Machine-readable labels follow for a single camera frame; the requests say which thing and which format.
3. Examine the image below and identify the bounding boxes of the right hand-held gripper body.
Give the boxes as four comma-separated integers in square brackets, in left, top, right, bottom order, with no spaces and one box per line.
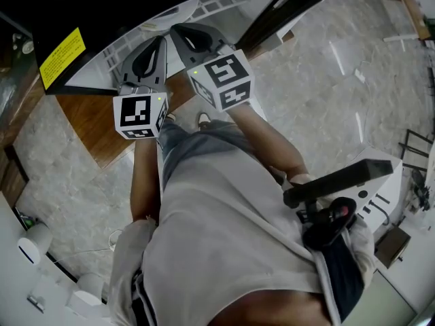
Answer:
[186,44,255,112]

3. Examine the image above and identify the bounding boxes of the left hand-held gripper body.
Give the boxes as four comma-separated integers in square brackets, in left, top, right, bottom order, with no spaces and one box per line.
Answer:
[113,84,170,141]

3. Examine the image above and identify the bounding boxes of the black appliance with yellow label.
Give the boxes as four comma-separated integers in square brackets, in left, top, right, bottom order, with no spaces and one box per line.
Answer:
[29,0,347,96]

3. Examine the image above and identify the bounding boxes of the person's left forearm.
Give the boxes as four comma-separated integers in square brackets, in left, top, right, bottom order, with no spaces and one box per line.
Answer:
[130,137,162,222]

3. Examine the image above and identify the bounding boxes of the person's right forearm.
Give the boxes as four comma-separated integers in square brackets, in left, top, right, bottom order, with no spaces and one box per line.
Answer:
[226,102,310,185]

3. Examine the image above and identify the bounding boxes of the person's right shoe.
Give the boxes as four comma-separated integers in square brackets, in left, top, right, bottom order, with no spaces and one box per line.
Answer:
[196,111,211,130]

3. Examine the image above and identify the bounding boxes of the person's grey jeans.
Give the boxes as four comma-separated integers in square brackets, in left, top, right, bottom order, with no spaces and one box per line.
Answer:
[158,119,269,189]

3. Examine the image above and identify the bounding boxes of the wooden steps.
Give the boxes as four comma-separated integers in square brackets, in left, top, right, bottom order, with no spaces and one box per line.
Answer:
[0,144,30,209]

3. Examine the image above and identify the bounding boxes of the person's white shirt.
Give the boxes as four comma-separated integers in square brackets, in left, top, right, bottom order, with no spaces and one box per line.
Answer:
[108,147,377,326]

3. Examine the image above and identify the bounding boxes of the white cylindrical device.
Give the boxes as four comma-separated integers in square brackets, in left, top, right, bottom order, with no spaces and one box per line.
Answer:
[16,222,54,266]

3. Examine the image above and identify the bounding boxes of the white cabinet with black marks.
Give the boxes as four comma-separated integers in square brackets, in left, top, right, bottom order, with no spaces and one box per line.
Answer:
[346,146,404,234]

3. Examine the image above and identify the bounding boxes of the white rounded appliance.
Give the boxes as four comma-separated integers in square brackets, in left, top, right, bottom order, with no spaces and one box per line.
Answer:
[66,272,105,319]

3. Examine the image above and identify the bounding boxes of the person's face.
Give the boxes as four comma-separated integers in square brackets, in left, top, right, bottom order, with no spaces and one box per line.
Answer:
[207,289,332,326]

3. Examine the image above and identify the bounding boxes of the brown box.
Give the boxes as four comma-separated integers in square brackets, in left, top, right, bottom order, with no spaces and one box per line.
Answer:
[375,228,412,270]

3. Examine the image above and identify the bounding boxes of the white floor cable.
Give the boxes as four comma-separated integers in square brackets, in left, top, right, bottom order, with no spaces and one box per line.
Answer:
[108,228,125,251]

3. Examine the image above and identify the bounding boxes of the black metal frame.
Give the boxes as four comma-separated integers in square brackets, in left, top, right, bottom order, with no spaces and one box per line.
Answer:
[399,129,435,173]

